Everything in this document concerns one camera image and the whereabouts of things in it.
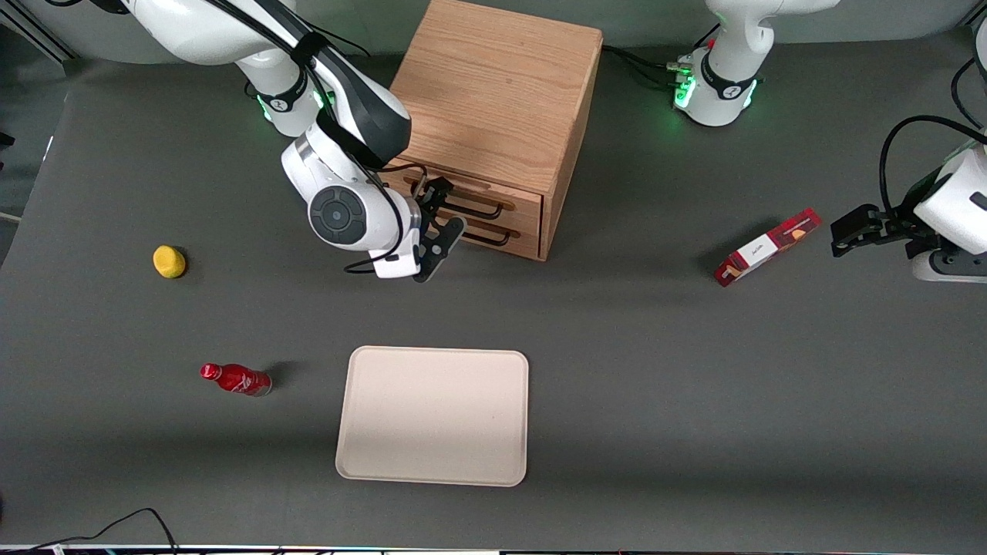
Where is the beige rectangular tray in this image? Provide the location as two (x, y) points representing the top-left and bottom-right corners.
(335, 345), (530, 488)

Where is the black looped cable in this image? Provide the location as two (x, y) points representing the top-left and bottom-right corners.
(879, 116), (987, 220)

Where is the yellow toy lemon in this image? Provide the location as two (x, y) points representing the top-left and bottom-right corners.
(153, 245), (187, 279)

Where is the black wire drawer handle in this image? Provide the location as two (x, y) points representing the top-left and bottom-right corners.
(405, 177), (507, 221)
(461, 226), (514, 248)

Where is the red white snack box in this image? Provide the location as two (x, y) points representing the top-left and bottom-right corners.
(715, 207), (823, 288)

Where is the red soda bottle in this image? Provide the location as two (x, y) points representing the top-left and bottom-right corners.
(200, 363), (272, 397)

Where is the black curved cable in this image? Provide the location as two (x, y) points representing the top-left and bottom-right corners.
(951, 58), (987, 130)

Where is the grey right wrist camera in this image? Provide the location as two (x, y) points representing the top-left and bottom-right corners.
(414, 217), (468, 284)

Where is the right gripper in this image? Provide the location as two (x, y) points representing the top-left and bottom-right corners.
(370, 177), (456, 279)

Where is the thin black base cable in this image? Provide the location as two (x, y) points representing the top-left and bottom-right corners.
(312, 23), (371, 59)

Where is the black base cable bundle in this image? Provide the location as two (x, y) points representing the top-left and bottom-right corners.
(604, 45), (695, 89)

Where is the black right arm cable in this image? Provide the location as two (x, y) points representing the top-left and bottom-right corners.
(208, 0), (429, 275)

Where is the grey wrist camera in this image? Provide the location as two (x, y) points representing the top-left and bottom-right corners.
(414, 217), (468, 284)
(910, 248), (987, 284)

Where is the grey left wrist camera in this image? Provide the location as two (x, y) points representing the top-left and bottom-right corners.
(910, 248), (987, 284)

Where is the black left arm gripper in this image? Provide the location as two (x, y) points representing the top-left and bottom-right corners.
(831, 203), (938, 260)

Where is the black table edge cable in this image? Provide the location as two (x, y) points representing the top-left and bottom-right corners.
(23, 507), (180, 555)

